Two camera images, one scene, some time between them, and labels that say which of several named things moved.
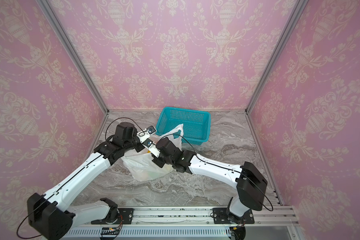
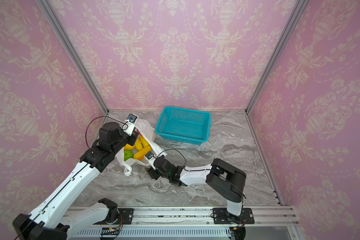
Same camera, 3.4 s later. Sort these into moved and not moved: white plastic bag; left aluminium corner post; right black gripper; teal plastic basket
Moved: white plastic bag; right black gripper
Not moved: teal plastic basket; left aluminium corner post
